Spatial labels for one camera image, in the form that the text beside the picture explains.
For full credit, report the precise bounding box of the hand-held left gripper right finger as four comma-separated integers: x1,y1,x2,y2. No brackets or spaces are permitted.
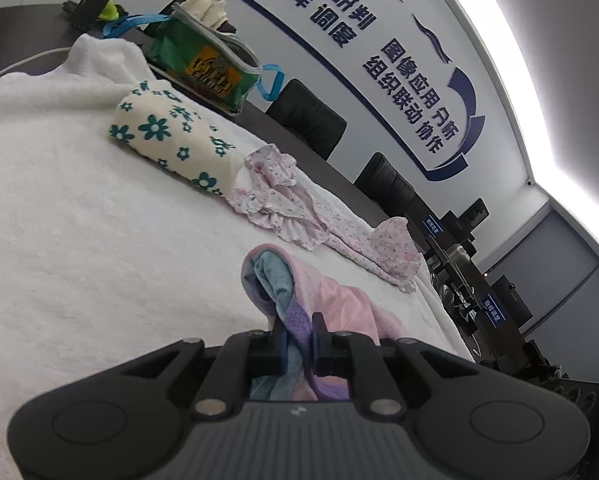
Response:
312,312,480,418

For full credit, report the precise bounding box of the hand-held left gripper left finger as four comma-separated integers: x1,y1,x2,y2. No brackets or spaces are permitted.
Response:
119,312,290,418

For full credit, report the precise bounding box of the pink blue purple-trimmed garment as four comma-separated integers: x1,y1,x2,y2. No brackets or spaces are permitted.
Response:
242,243,410,403

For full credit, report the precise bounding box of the pink floral ruffled garment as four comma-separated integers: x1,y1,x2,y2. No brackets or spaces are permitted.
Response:
226,144,424,293

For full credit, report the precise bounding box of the black desk monitor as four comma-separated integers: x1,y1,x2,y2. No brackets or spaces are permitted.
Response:
459,199,491,232

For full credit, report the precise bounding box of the white towel blanket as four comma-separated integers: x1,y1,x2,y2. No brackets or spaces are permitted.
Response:
0,34,475,480

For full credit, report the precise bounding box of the cream green-flowered folded garment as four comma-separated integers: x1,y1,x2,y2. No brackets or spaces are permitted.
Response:
109,80,242,195

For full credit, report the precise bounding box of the cream cloth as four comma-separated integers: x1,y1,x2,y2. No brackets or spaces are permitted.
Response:
182,0,228,29

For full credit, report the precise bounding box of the white ceiling light strip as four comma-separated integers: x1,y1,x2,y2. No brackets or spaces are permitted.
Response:
429,0,599,266

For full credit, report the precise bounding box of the black walkie-talkie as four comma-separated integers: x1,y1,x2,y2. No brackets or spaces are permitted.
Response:
64,0,125,31

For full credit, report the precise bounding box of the green bag with blue handles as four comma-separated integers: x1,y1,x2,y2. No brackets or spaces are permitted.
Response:
102,2,282,117

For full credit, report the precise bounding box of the white cable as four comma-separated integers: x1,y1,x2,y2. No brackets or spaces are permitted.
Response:
0,46,72,83

